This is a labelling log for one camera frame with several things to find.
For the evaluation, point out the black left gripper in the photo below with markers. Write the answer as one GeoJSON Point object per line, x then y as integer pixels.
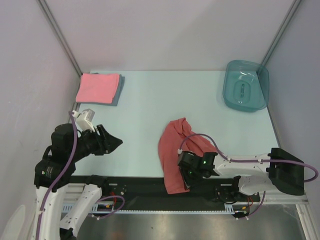
{"type": "Point", "coordinates": [111, 142]}

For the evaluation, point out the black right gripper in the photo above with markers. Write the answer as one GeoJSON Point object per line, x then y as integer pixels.
{"type": "Point", "coordinates": [186, 170]}

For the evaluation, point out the red t shirt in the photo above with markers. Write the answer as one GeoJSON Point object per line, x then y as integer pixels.
{"type": "Point", "coordinates": [170, 141]}

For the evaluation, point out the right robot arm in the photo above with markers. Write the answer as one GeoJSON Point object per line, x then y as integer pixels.
{"type": "Point", "coordinates": [277, 170]}

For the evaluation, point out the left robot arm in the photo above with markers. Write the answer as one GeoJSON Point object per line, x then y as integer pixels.
{"type": "Point", "coordinates": [53, 175]}

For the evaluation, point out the folded pink t shirt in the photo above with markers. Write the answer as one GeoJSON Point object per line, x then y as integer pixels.
{"type": "Point", "coordinates": [86, 88]}

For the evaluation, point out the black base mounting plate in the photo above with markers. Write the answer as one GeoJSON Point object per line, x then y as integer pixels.
{"type": "Point", "coordinates": [150, 194]}

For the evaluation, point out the folded grey t shirt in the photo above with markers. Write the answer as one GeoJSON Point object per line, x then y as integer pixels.
{"type": "Point", "coordinates": [118, 91]}

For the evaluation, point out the teal plastic basin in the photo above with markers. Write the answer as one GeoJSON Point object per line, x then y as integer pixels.
{"type": "Point", "coordinates": [246, 86]}

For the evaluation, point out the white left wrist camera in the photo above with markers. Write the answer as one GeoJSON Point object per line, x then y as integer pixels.
{"type": "Point", "coordinates": [84, 119]}

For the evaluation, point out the aluminium front rail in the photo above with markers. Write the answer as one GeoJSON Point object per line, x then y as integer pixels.
{"type": "Point", "coordinates": [272, 197]}

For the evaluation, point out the left aluminium corner post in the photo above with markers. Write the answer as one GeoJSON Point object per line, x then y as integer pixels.
{"type": "Point", "coordinates": [49, 16]}

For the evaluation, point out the aluminium corner post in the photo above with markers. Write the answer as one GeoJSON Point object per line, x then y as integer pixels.
{"type": "Point", "coordinates": [292, 11]}
{"type": "Point", "coordinates": [49, 16]}

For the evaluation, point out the right aluminium corner post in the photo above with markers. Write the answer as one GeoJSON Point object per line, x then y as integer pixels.
{"type": "Point", "coordinates": [292, 11]}

